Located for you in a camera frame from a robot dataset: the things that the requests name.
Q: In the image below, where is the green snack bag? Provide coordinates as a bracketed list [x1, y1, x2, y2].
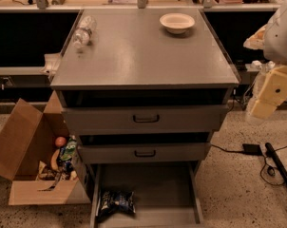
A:
[59, 138, 77, 162]

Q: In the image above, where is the black power adapter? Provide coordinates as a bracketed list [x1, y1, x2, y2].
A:
[242, 143, 262, 156]

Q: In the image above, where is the brown cardboard box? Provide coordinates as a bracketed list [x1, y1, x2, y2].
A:
[0, 94, 89, 205]

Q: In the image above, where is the black cable on floor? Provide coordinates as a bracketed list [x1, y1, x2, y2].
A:
[211, 142, 287, 187]

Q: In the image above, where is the grey drawer cabinet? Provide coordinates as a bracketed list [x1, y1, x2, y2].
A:
[50, 7, 240, 228]

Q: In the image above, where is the middle grey drawer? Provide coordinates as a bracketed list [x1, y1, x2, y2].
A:
[78, 142, 211, 163]

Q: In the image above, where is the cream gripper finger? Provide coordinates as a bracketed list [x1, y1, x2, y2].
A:
[249, 66, 287, 120]
[243, 26, 266, 50]

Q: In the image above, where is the bottom grey open drawer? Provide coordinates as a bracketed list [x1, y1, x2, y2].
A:
[89, 161, 204, 228]

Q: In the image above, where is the top grey drawer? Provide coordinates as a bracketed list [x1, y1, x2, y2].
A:
[62, 104, 228, 135]

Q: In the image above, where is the blue chip bag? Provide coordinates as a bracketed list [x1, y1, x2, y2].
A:
[97, 190, 136, 220]

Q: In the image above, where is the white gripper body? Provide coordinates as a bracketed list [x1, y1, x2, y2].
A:
[263, 0, 287, 65]

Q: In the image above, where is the black bar on floor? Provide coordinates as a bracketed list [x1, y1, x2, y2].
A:
[265, 142, 287, 185]

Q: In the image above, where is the white paper bowl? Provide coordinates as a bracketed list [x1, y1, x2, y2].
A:
[160, 13, 195, 34]

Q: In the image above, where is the red apple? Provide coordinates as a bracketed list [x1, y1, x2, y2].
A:
[55, 137, 67, 148]

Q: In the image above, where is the clear plastic water bottle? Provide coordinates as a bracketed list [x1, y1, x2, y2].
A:
[72, 15, 97, 49]

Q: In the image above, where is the yellow banana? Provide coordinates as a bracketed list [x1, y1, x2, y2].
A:
[50, 149, 60, 171]

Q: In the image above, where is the white power strip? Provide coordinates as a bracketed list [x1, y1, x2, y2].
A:
[250, 60, 276, 70]

